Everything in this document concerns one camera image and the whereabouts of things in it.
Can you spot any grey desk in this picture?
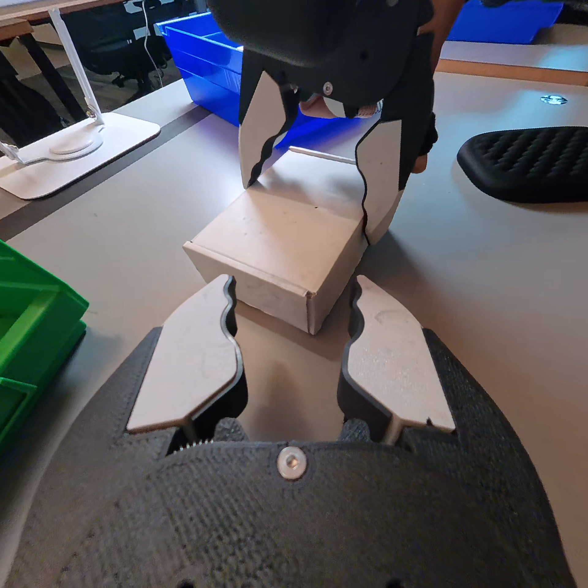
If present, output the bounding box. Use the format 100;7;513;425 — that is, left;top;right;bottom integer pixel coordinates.
0;70;588;579

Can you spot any wood-edged grey table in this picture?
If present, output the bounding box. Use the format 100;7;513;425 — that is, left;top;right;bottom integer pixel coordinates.
436;23;588;87

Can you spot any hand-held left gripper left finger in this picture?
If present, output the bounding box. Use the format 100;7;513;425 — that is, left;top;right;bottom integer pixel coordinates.
125;274;250;444

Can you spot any blue plastic bin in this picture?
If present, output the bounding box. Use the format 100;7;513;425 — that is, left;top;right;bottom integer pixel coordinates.
446;0;565;45
155;18;364;144

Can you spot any black wrist rest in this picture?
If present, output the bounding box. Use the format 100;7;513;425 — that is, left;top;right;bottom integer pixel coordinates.
457;126;588;204

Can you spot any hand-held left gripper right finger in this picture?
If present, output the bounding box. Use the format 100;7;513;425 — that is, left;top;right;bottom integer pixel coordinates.
337;275;457;446

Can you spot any green plastic bin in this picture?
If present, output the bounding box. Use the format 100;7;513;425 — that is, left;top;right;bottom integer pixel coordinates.
0;239;89;455

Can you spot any wooden table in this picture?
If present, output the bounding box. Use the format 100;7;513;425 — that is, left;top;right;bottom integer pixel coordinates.
0;0;125;42

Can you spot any white hanging cable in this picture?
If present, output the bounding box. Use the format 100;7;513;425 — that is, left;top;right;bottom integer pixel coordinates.
142;0;164;81

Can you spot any white cardboard mailer box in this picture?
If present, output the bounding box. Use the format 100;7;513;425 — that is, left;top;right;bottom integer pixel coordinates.
183;146;370;335

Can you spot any black office chair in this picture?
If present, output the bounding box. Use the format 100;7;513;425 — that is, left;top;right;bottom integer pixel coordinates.
69;5;171;89

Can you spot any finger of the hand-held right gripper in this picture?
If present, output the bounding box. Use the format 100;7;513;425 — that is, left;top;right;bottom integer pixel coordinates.
238;69;300;190
355;119;406;247

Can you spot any person's right hand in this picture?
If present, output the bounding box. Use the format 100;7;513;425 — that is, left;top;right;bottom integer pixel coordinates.
416;0;466;75

